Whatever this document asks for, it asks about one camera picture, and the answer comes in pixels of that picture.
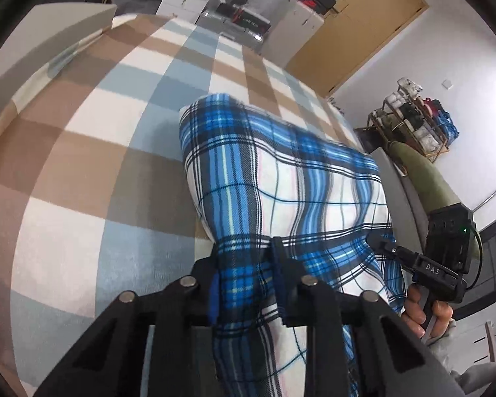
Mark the wooden door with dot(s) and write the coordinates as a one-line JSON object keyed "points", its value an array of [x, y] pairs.
{"points": [[355, 29]]}

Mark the white wall switch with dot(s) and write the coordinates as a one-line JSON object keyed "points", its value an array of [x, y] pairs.
{"points": [[448, 84]]}

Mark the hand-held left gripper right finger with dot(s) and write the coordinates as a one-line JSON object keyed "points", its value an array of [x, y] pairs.
{"points": [[287, 293]]}

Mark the wooden shoe rack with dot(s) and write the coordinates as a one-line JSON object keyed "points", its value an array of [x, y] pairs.
{"points": [[417, 120]]}

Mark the blue plaid shirt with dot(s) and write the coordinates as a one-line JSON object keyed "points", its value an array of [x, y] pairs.
{"points": [[293, 182]]}

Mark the checkered bed blanket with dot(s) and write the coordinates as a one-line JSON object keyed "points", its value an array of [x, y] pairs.
{"points": [[86, 153]]}

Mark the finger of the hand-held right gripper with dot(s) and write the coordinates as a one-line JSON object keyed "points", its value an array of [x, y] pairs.
{"points": [[390, 250]]}

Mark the green pillow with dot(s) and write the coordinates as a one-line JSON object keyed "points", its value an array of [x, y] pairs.
{"points": [[430, 182]]}

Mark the white cabinet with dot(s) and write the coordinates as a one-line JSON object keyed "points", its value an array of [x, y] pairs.
{"points": [[289, 29]]}

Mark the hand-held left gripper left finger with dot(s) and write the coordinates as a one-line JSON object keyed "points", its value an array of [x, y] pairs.
{"points": [[198, 293]]}

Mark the person's right hand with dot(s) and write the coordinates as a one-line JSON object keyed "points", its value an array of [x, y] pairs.
{"points": [[413, 310]]}

